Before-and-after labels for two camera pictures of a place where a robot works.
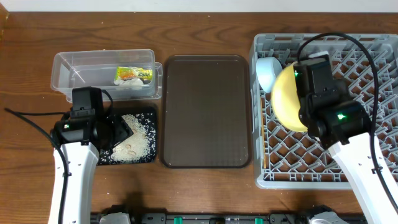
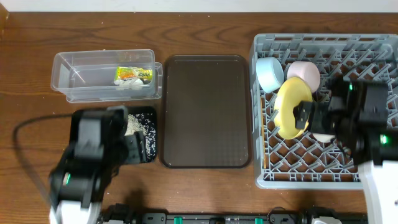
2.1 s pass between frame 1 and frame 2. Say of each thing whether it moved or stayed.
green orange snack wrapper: stayed
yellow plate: moved
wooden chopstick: stayed
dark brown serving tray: stayed
